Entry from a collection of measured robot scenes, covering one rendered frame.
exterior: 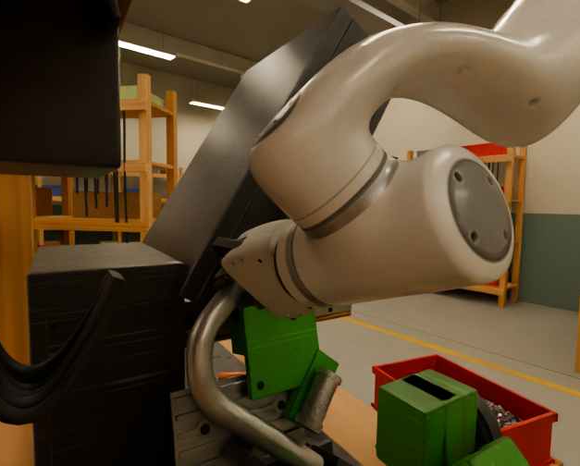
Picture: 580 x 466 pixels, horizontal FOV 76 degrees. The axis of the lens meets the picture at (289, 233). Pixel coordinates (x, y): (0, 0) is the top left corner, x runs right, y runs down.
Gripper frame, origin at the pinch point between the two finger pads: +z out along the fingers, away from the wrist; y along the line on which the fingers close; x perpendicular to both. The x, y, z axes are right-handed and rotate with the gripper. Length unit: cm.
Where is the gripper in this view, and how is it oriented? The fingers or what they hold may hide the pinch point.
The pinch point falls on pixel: (238, 286)
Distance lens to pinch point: 46.9
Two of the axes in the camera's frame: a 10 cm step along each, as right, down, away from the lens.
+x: -4.8, 6.8, -5.5
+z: -5.5, 2.6, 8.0
